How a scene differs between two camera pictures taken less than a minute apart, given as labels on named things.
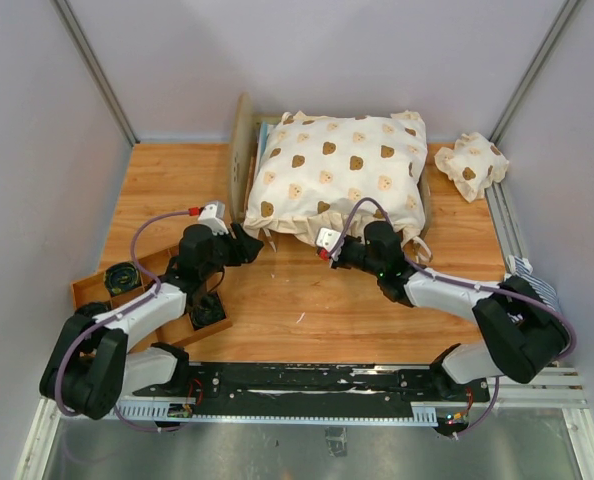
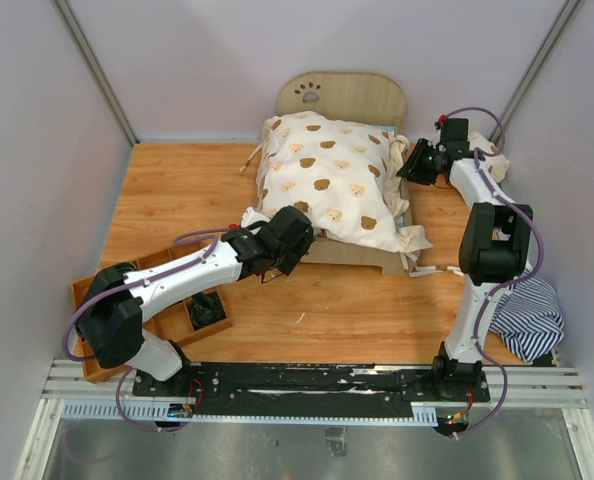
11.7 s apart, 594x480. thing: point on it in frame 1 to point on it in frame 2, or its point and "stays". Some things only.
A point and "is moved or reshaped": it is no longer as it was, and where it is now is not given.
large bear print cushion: [310, 171] is moved or reshaped
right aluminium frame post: [549, 40] stays
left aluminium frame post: [64, 11] stays
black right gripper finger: [339, 261] to [419, 166]
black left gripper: [244, 248] to [297, 252]
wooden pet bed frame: [428, 196] to [363, 98]
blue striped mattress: [263, 135] to [391, 130]
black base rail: [312, 388] stays
